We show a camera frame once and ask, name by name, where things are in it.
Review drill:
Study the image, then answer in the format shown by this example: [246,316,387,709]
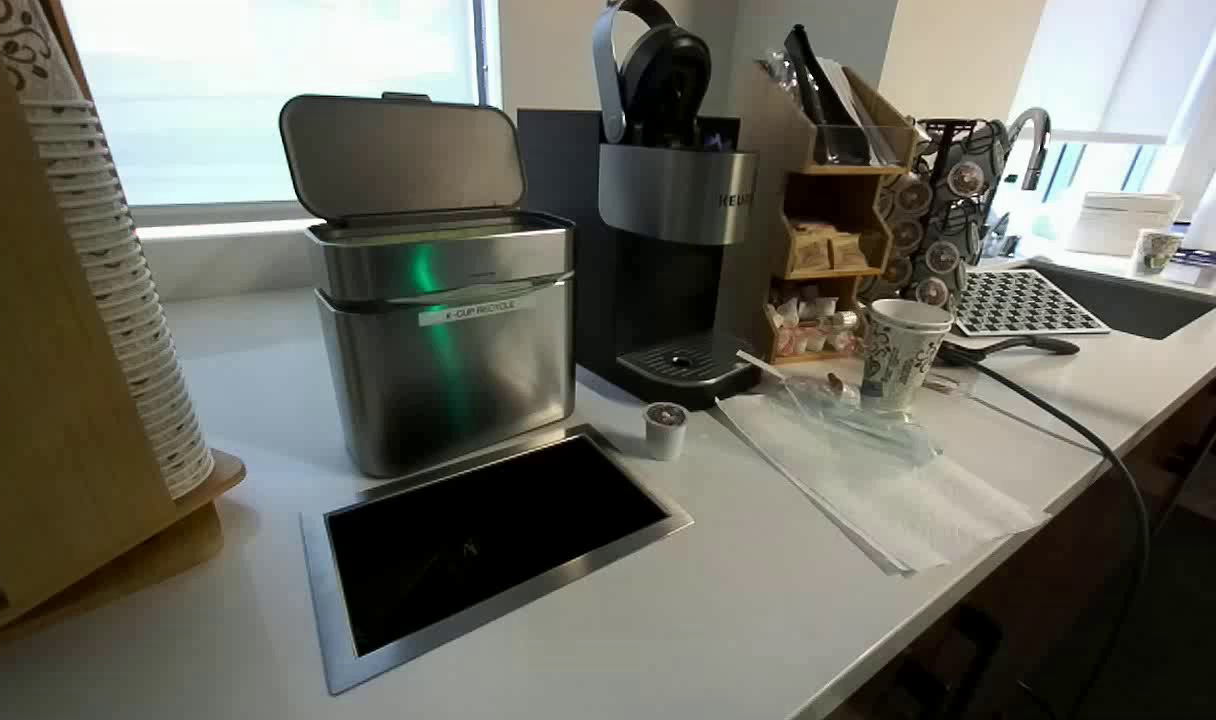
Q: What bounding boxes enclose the wooden condiment stand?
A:
[733,55,925,373]

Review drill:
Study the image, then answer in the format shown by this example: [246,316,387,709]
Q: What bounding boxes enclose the black countertop inset tray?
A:
[300,426,690,699]

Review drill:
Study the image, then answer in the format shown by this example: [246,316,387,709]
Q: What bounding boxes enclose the dark kitchen sink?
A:
[1023,252,1216,343]

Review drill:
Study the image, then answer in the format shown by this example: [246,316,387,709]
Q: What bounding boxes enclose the chrome sink faucet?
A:
[982,103,1058,257]

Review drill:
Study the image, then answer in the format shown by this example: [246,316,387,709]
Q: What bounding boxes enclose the white box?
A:
[1062,188,1185,259]

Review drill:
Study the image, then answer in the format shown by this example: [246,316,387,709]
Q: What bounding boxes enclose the stack of paper cups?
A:
[0,0,220,505]

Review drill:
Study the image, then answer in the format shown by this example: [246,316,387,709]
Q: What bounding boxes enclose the patterned paper cup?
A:
[854,295,956,411]

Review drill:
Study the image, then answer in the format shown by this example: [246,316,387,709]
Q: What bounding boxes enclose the small patterned mug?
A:
[1133,225,1185,279]

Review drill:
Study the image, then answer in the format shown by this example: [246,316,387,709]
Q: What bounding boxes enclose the long dark cable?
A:
[945,347,1157,720]

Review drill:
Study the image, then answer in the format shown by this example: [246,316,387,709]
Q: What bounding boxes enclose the patterned drying mat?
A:
[946,259,1116,343]

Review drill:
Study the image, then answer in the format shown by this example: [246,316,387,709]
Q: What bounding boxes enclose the black silver coffee machine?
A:
[515,0,764,411]

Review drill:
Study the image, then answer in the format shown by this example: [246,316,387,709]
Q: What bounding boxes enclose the stainless steel trash bin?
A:
[275,87,581,480]

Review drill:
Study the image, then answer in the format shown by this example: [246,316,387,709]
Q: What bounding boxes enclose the black wire pod carousel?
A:
[873,118,1017,313]

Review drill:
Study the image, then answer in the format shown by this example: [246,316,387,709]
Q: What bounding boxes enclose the black tongs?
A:
[779,20,853,167]

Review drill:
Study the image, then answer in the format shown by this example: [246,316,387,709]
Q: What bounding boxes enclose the grey coffee pod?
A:
[639,398,690,463]

